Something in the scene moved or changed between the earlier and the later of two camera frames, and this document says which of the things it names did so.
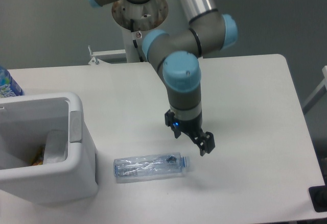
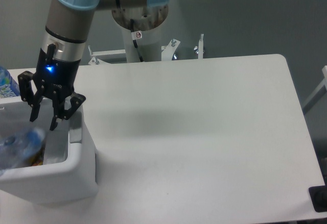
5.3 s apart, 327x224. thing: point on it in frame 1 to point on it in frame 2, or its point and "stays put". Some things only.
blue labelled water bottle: x=9 y=86 stays put
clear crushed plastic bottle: x=137 y=168 to x=16 y=148
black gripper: x=193 y=127 to x=51 y=75
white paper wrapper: x=56 y=148 stays put
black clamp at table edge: x=318 y=196 stays put
